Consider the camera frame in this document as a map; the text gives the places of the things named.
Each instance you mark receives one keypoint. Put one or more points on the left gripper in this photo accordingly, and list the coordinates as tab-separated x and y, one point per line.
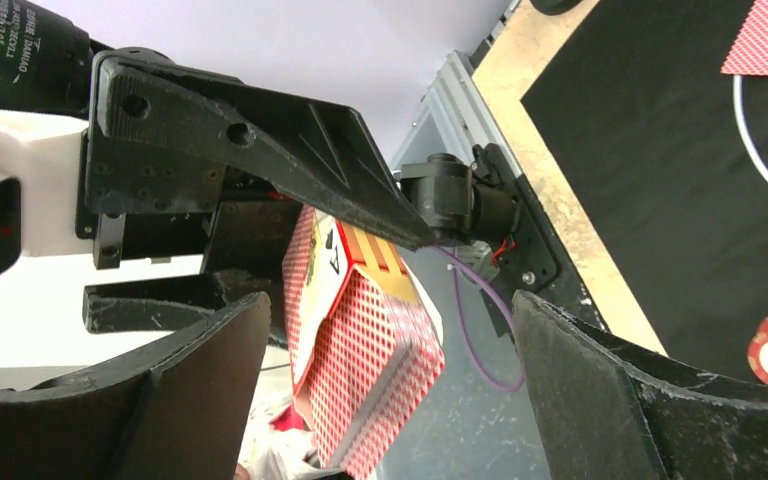
160	138

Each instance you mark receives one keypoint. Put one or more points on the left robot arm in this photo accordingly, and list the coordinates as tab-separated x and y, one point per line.
46	67

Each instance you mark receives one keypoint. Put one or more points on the black poker table mat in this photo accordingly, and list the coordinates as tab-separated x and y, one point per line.
639	118

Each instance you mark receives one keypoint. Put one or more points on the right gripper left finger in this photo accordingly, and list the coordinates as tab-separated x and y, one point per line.
175	408

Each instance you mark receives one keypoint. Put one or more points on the playing card deck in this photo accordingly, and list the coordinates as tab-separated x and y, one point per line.
363	339

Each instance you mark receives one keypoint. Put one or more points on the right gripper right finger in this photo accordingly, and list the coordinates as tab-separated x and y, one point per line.
607	408

